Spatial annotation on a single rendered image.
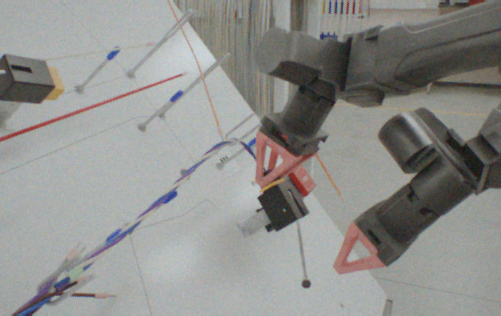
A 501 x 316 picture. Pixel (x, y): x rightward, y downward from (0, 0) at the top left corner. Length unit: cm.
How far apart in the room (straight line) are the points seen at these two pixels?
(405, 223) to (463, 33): 24
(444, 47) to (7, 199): 43
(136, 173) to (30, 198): 15
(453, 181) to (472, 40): 18
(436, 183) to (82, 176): 40
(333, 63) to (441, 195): 20
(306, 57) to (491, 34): 20
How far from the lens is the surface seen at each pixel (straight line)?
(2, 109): 57
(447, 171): 61
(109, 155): 63
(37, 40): 69
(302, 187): 88
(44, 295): 39
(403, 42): 55
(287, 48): 59
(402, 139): 64
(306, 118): 66
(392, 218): 63
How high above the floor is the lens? 142
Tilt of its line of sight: 18 degrees down
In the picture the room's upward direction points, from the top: straight up
